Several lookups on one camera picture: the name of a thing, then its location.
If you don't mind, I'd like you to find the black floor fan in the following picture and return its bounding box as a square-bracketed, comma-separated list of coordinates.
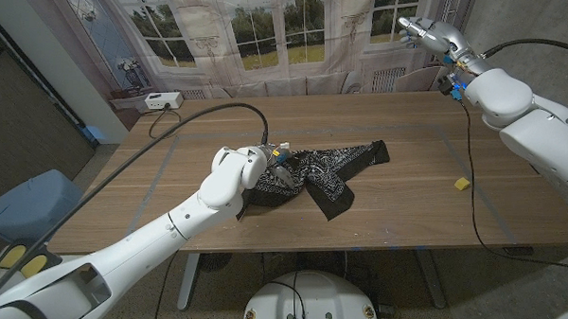
[199, 252, 235, 274]

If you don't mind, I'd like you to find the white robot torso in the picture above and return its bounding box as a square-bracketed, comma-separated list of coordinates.
[240, 267, 380, 319]

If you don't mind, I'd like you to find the blue chair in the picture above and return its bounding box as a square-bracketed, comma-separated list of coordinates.
[0, 168, 85, 246]

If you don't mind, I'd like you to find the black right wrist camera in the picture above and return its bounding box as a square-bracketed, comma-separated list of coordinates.
[435, 75, 468, 102]

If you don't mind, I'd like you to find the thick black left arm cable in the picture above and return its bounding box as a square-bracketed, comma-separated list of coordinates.
[0, 100, 275, 299]

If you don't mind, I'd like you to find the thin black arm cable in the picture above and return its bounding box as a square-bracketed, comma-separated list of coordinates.
[456, 95, 568, 278]
[150, 251, 181, 319]

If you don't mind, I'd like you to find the black power strip cable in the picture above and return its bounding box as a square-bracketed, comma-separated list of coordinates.
[147, 105, 184, 140]

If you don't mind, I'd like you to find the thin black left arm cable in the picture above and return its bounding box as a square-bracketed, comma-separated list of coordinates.
[150, 251, 181, 319]

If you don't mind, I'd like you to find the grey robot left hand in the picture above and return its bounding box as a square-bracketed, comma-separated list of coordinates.
[262, 142, 310, 192]

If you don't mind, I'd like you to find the black pedal with yellow pads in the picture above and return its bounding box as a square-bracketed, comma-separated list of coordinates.
[0, 238, 64, 284]

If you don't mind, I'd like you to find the thin black torso cable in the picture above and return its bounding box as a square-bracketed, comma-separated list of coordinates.
[267, 270, 306, 319]

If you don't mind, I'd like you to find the grey table leg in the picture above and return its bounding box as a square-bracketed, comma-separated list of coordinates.
[174, 253, 204, 312]
[413, 248, 448, 310]

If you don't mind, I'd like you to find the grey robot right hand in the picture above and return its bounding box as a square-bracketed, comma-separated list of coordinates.
[397, 13, 493, 81]

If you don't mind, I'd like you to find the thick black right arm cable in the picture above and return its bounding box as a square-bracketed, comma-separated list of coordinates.
[479, 36, 568, 62]

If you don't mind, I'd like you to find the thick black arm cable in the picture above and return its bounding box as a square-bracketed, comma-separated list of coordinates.
[479, 36, 568, 62]
[0, 100, 275, 299]

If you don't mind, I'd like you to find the white power strip box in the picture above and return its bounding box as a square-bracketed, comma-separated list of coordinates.
[143, 90, 185, 112]

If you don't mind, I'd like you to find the black paisley bandana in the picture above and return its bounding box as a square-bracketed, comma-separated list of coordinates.
[233, 139, 393, 224]

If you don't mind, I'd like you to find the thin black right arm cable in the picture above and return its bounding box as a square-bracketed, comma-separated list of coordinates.
[456, 95, 568, 278]

